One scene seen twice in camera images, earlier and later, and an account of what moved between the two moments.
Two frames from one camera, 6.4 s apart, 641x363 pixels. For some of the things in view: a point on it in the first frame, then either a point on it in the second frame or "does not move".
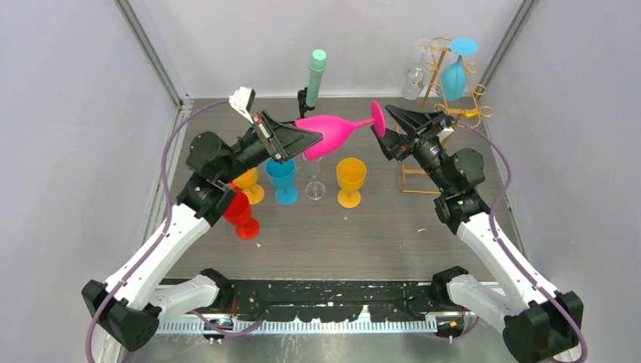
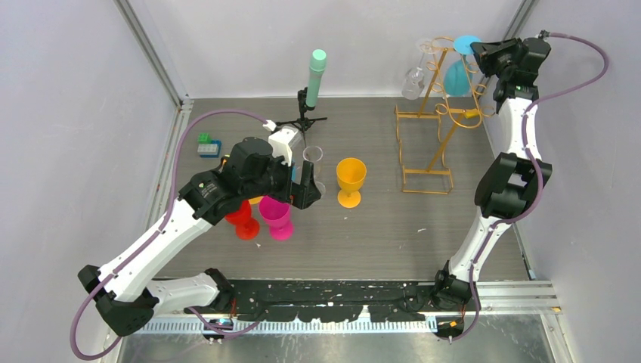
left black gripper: (286, 141) to (301, 196)
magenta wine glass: (334, 131) to (277, 215)
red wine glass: (238, 212) does not move
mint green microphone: (316, 70) does not move
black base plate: (338, 301) does not move
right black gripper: (410, 122) to (486, 53)
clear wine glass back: (413, 83) does not move
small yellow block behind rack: (472, 113) does not move
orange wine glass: (351, 172) does not move
